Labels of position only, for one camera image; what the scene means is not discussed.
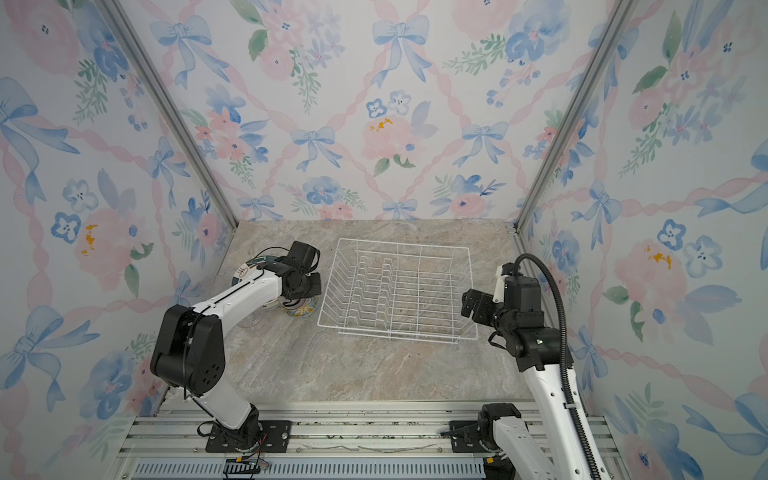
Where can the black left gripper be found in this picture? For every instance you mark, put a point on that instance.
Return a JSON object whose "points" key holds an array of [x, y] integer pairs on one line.
{"points": [[316, 290]]}

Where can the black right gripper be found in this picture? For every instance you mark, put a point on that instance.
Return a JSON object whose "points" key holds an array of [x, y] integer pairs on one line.
{"points": [[471, 303]]}

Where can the clear faceted glass front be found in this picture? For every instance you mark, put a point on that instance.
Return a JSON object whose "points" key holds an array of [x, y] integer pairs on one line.
{"points": [[252, 320]]}

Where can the purple striped bowl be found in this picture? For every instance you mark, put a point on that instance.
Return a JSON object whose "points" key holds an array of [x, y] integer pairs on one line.
{"points": [[300, 307]]}

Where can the white plate dark underside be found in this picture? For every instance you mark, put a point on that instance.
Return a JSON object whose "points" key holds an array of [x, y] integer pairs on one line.
{"points": [[252, 270]]}

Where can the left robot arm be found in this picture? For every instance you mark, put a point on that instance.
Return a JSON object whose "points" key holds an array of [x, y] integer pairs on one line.
{"points": [[189, 352]]}

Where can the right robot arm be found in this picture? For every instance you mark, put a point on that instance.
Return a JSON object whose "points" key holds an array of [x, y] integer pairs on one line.
{"points": [[547, 368]]}

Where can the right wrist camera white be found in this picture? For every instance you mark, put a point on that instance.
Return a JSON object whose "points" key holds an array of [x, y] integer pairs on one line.
{"points": [[502, 272]]}

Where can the white wire dish rack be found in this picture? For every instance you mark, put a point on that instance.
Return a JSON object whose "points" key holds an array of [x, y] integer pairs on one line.
{"points": [[393, 290]]}

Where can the left aluminium corner post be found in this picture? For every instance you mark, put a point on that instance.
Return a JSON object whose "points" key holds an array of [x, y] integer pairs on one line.
{"points": [[118, 21]]}

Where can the aluminium corner post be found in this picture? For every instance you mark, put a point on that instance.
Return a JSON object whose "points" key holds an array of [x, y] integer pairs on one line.
{"points": [[608, 41], [118, 21]]}

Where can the right aluminium corner post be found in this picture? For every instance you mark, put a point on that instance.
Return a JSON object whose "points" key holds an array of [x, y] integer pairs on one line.
{"points": [[608, 41]]}

